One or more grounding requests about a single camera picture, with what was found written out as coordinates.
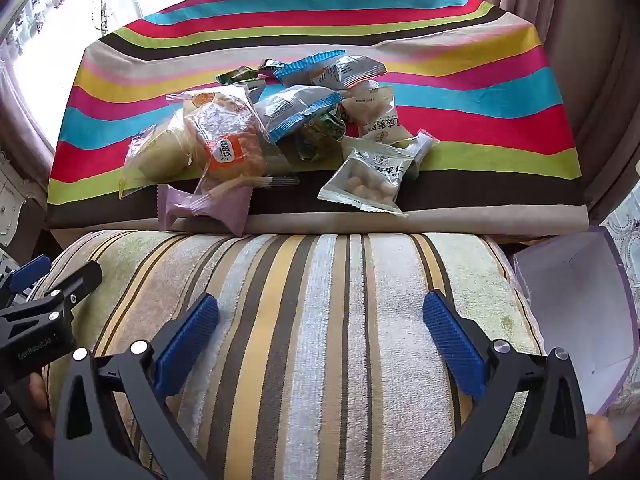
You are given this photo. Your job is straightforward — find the black-white candy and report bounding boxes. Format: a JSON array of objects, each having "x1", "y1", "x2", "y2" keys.
[{"x1": 257, "y1": 58, "x2": 286, "y2": 81}]

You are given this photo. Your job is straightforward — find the person's leg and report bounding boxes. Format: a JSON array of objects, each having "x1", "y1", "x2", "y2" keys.
[{"x1": 587, "y1": 412, "x2": 631, "y2": 476}]

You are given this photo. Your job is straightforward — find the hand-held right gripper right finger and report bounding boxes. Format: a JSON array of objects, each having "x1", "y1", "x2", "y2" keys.
[{"x1": 422, "y1": 289, "x2": 591, "y2": 480}]

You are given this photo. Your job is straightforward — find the purple cardboard box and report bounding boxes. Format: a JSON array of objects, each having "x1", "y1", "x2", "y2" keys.
[{"x1": 512, "y1": 225, "x2": 640, "y2": 446}]

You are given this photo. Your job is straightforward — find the white cabinet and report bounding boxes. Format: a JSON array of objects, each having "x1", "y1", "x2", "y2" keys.
[{"x1": 0, "y1": 150, "x2": 38, "y2": 251}]

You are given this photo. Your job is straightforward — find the person's left hand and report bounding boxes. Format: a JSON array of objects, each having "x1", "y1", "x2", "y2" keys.
[{"x1": 27, "y1": 375, "x2": 55, "y2": 436}]

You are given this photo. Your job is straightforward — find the colourful striped tablecloth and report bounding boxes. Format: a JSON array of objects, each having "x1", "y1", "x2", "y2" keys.
[{"x1": 47, "y1": 0, "x2": 591, "y2": 238}]

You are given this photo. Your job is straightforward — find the dark green snack packet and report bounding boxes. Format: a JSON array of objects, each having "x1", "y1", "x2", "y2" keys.
[{"x1": 216, "y1": 65, "x2": 268, "y2": 86}]

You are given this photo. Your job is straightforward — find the yellow cake clear packet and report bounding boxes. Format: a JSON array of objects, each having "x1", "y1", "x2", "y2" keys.
[{"x1": 117, "y1": 120, "x2": 201, "y2": 201}]

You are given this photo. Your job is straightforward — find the white packet red print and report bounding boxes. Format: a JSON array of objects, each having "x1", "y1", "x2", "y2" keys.
[{"x1": 345, "y1": 80, "x2": 413, "y2": 143}]

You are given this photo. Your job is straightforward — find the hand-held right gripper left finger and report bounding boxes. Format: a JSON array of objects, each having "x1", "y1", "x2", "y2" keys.
[{"x1": 52, "y1": 292, "x2": 221, "y2": 480}]

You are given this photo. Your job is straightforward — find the bread packet orange label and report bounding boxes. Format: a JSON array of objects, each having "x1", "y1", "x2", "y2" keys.
[{"x1": 167, "y1": 85, "x2": 301, "y2": 201}]

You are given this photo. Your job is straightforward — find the green-white snack packet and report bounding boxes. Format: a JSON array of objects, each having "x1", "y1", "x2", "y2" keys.
[{"x1": 295, "y1": 112, "x2": 348, "y2": 161}]

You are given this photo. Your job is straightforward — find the white lace curtain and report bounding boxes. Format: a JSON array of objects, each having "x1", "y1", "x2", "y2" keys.
[{"x1": 0, "y1": 0, "x2": 166, "y2": 161}]

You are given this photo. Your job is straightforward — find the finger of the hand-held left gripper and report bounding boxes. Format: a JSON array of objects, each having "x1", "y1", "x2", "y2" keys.
[
  {"x1": 0, "y1": 255, "x2": 52, "y2": 306},
  {"x1": 0, "y1": 261, "x2": 103, "y2": 341}
]

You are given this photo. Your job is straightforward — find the embroidered lace curtain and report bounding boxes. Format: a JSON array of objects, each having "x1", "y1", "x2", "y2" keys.
[{"x1": 600, "y1": 200, "x2": 640, "y2": 271}]

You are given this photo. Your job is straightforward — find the blue-edged grey snack packet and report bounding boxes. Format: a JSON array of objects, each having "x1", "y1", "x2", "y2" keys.
[
  {"x1": 255, "y1": 85, "x2": 346, "y2": 143},
  {"x1": 272, "y1": 50, "x2": 346, "y2": 86}
]

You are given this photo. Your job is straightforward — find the lilac snack packet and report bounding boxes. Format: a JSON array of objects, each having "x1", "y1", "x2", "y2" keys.
[{"x1": 156, "y1": 184, "x2": 201, "y2": 232}]

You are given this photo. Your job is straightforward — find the pink snack packet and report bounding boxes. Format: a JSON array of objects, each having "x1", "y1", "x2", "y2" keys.
[{"x1": 190, "y1": 177, "x2": 252, "y2": 237}]

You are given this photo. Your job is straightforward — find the striped sofa towel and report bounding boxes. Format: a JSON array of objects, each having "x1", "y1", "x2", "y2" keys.
[{"x1": 42, "y1": 230, "x2": 546, "y2": 480}]

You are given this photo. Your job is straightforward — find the grey-white snack packet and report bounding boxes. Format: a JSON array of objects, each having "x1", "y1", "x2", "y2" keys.
[{"x1": 312, "y1": 55, "x2": 388, "y2": 92}]

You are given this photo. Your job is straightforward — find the white nut packet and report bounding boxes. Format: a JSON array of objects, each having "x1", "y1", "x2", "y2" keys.
[{"x1": 317, "y1": 147, "x2": 416, "y2": 218}]

